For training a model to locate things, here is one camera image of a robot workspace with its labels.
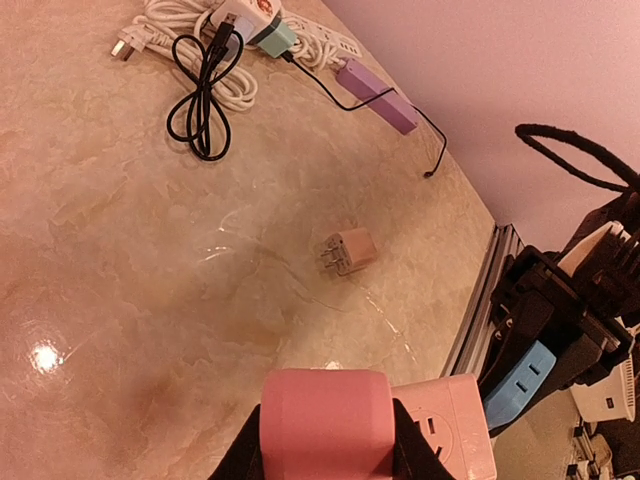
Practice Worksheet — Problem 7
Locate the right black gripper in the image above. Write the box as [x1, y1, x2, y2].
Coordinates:
[489, 244, 635, 390]

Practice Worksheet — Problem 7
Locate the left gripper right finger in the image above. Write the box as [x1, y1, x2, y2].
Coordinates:
[392, 398, 454, 480]

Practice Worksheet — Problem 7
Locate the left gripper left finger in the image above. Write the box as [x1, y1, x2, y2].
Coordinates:
[208, 404, 265, 480]

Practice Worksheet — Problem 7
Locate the pink cube socket adapter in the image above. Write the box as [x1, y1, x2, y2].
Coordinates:
[392, 374, 497, 479]

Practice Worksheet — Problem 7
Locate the blue square plug adapter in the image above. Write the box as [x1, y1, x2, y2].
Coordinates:
[483, 340, 556, 430]

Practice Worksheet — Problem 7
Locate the pink triangular power socket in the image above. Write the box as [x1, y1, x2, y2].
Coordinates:
[259, 369, 395, 479]

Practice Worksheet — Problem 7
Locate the small pink charger plug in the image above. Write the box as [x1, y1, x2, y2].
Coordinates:
[317, 227, 379, 276]

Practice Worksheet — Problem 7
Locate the purple power strip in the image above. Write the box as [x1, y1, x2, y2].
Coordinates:
[336, 59, 419, 135]

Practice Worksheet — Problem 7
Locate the white power strip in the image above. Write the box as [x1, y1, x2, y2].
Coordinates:
[283, 12, 362, 71]

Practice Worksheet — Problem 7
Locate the mint green charger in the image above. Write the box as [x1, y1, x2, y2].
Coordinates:
[255, 17, 297, 58]

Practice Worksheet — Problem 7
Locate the white cartoon charger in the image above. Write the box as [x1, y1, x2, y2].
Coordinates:
[209, 0, 282, 32]

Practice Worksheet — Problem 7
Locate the aluminium front rail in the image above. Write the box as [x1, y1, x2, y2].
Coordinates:
[441, 224, 524, 377]

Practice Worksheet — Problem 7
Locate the black usb cable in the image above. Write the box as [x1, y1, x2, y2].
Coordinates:
[165, 9, 246, 162]

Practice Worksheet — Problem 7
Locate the thin black cable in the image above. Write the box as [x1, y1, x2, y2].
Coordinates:
[279, 49, 449, 180]

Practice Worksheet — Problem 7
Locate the white power cord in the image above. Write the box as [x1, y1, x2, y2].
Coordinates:
[109, 0, 261, 114]

